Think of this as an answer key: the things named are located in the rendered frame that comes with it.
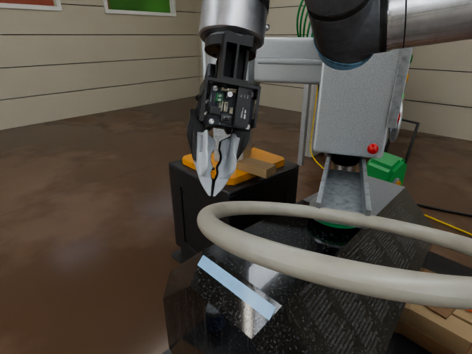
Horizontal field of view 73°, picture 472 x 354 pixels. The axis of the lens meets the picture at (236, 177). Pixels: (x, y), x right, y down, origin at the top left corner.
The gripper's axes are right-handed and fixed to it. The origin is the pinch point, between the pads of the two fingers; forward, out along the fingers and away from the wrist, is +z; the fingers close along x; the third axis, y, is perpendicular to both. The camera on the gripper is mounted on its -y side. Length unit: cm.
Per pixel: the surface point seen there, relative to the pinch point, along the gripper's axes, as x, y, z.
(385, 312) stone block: 70, -41, 39
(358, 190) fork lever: 48, -34, 0
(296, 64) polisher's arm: 54, -105, -57
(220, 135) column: 26, -139, -19
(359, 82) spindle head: 47, -38, -32
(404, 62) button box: 54, -30, -37
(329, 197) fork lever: 38.2, -31.9, 2.3
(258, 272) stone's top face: 25, -44, 28
